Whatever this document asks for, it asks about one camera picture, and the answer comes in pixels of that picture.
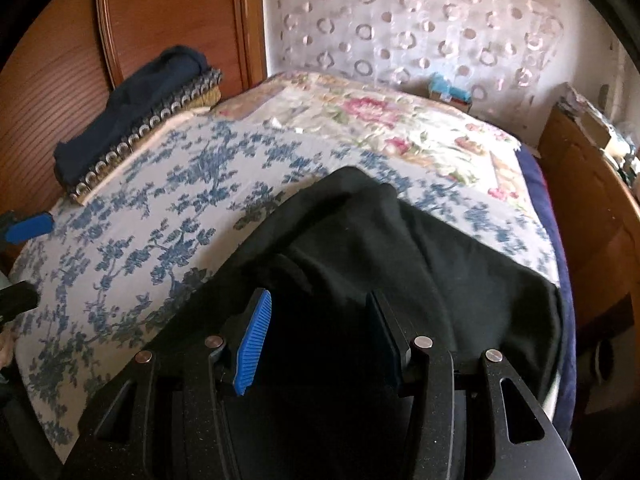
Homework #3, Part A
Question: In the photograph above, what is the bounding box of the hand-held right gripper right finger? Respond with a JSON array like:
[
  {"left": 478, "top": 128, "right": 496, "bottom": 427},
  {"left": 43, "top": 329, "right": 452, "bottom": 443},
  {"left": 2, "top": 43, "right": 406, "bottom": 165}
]
[{"left": 365, "top": 290, "right": 579, "bottom": 480}]

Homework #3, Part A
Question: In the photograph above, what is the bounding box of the blue floral bed sheet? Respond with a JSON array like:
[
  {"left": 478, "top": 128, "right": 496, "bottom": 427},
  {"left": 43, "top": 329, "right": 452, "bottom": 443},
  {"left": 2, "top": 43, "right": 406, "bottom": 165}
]
[{"left": 9, "top": 110, "right": 559, "bottom": 463}]

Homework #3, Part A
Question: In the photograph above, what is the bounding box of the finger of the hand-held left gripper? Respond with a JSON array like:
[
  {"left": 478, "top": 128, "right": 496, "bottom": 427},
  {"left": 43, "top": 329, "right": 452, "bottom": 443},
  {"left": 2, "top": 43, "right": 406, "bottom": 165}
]
[
  {"left": 0, "top": 281, "right": 42, "bottom": 324},
  {"left": 0, "top": 211, "right": 55, "bottom": 247}
]

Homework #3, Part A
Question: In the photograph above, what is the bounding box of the desk clutter pile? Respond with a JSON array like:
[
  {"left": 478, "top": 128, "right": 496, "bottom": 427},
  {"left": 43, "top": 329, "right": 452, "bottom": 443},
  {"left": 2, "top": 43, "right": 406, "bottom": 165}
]
[{"left": 557, "top": 80, "right": 640, "bottom": 191}]

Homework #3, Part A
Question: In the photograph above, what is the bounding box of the light blue box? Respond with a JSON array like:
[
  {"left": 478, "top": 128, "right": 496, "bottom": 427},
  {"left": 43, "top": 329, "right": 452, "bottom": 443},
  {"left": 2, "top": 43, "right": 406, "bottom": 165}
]
[{"left": 428, "top": 72, "right": 474, "bottom": 112}]

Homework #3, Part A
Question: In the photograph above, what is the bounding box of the pink floral quilt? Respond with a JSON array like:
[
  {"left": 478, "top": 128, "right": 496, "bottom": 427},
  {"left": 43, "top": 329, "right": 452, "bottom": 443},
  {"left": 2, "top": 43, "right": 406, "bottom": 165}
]
[{"left": 214, "top": 71, "right": 524, "bottom": 202}]

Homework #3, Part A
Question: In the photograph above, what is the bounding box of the black printed t-shirt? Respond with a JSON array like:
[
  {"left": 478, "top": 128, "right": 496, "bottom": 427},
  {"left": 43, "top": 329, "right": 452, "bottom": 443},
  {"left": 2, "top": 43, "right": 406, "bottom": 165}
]
[{"left": 60, "top": 166, "right": 569, "bottom": 480}]

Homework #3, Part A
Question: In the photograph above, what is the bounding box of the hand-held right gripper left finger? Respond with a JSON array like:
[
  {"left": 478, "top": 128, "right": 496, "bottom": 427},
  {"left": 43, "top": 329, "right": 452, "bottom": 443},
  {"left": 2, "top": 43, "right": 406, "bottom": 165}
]
[{"left": 76, "top": 287, "right": 273, "bottom": 480}]

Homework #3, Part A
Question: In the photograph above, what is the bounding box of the circle-patterned folded cloth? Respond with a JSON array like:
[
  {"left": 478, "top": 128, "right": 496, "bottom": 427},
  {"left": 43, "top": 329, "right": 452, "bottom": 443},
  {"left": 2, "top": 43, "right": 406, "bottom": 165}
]
[{"left": 66, "top": 68, "right": 224, "bottom": 207}]

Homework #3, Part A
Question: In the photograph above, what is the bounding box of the wooden side cabinet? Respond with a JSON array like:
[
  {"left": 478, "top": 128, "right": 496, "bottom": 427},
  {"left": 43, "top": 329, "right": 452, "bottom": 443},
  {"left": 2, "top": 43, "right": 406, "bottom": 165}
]
[{"left": 537, "top": 106, "right": 640, "bottom": 331}]

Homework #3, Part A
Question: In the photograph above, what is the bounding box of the navy folded garment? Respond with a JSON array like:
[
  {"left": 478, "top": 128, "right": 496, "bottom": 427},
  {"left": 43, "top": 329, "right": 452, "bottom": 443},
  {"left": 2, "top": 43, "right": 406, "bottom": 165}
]
[{"left": 53, "top": 45, "right": 212, "bottom": 187}]

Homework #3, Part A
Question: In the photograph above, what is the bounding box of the navy blanket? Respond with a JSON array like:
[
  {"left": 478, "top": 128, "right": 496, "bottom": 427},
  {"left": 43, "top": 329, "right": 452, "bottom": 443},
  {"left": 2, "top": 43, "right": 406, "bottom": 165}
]
[{"left": 516, "top": 146, "right": 579, "bottom": 443}]

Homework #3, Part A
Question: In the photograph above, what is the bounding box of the circle-patterned sheer curtain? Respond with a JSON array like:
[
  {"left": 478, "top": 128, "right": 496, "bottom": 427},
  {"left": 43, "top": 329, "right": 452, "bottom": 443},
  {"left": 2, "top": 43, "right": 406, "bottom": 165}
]
[{"left": 261, "top": 0, "right": 576, "bottom": 123}]

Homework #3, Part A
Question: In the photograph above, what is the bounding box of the wooden louvred wardrobe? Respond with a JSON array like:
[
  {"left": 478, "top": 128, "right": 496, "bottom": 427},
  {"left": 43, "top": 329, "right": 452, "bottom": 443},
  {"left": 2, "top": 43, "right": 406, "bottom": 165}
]
[{"left": 0, "top": 0, "right": 268, "bottom": 261}]

